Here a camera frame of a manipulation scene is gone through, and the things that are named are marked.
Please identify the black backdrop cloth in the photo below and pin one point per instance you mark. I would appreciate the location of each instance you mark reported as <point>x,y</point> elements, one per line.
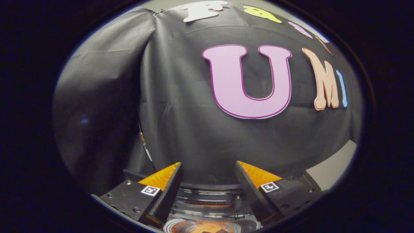
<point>181,97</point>

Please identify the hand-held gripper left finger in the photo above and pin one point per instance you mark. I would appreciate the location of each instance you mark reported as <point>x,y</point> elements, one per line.
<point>168,191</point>

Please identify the grey washing machine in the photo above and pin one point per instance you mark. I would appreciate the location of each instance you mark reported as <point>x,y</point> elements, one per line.
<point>207,202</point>

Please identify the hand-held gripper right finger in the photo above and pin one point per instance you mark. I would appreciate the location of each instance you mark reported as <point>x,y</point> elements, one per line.
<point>250,191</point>

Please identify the orange clothes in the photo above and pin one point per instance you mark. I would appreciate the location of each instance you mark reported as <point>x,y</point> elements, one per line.
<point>203,228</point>

